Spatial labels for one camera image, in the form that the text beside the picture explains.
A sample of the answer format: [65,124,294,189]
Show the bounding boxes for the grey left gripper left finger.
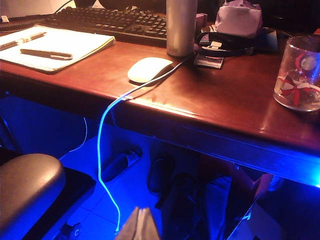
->
[114,206,141,240]

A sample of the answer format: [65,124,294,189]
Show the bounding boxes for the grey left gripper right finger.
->
[139,206,161,240]

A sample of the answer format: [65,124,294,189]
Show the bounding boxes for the glass cup with red print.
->
[273,36,320,112]

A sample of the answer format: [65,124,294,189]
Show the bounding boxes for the dark shoe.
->
[147,154,176,195]

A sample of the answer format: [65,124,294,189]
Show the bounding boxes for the black cylinder under desk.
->
[101,147,143,183]

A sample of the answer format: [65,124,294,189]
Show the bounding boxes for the grey padded chair armrest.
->
[0,153,66,232]

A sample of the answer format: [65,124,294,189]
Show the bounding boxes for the white computer mouse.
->
[127,56,174,84]

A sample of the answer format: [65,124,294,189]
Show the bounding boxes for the small flat card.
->
[193,53,225,70]

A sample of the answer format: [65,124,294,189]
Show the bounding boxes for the white paper notepad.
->
[0,24,116,75]

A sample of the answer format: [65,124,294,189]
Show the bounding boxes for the white metal water bottle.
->
[165,0,198,58]

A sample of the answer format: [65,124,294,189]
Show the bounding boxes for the black computer keyboard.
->
[41,6,168,48]

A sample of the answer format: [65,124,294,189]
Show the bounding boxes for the silver and black pen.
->
[0,31,48,51]

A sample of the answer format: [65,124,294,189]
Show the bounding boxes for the light blue glowing cable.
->
[96,53,196,236]

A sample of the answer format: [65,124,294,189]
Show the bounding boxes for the thin white cable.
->
[58,117,88,161]

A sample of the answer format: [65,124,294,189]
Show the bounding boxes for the black looped cable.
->
[194,31,256,59]

